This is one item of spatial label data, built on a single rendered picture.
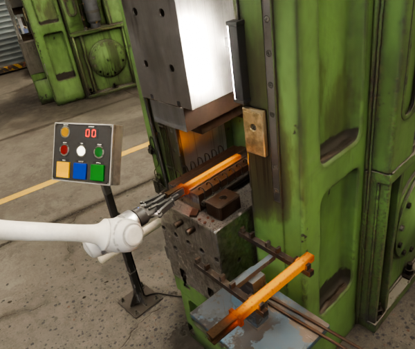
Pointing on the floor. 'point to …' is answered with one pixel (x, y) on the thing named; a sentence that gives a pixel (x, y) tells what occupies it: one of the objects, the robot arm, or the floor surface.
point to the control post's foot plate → (129, 303)
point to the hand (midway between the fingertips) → (176, 193)
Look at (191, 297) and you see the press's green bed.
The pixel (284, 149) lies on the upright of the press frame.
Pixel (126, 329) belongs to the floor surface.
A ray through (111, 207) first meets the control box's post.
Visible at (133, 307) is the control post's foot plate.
